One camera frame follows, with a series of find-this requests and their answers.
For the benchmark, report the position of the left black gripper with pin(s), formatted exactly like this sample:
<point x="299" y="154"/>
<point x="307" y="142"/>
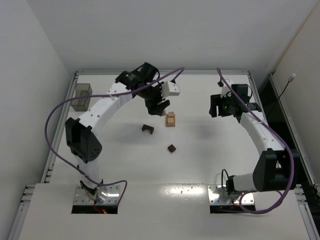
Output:
<point x="155" y="104"/>

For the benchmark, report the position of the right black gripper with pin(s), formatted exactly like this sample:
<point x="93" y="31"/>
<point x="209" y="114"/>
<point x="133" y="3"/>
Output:
<point x="217" y="104"/>

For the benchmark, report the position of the small light wood cube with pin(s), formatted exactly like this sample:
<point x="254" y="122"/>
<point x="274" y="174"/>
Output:
<point x="170" y="122"/>
<point x="171" y="115"/>

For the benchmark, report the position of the dark wood arch block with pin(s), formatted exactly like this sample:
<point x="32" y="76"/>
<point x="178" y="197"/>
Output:
<point x="148" y="128"/>

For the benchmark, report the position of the grey plastic block box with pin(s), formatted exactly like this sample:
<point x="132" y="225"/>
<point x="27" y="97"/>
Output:
<point x="82" y="90"/>

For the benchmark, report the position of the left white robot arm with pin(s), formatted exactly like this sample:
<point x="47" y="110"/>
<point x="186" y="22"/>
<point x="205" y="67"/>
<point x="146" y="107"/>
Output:
<point x="82" y="132"/>

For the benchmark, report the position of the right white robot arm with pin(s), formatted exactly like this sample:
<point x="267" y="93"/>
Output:
<point x="276" y="167"/>

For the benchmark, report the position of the small dark wood block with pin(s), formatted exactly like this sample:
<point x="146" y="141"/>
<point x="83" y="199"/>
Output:
<point x="171" y="148"/>

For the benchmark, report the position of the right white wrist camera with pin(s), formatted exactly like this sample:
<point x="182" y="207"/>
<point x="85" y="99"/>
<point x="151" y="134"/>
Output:
<point x="225" y="91"/>

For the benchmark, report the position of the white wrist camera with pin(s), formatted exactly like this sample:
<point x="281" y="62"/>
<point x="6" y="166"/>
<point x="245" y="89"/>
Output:
<point x="225" y="91"/>
<point x="170" y="89"/>

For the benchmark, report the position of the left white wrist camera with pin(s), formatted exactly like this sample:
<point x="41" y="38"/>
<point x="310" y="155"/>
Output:
<point x="170" y="89"/>

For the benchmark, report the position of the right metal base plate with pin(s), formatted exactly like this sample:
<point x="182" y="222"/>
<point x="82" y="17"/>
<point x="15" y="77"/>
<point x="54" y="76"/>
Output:
<point x="219" y="198"/>

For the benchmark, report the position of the metal base plate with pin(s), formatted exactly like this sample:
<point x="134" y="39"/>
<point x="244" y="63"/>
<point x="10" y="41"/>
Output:
<point x="104" y="196"/>
<point x="219" y="198"/>

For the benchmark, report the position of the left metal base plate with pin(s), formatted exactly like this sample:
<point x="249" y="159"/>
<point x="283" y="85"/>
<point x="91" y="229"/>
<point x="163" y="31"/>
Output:
<point x="104" y="196"/>

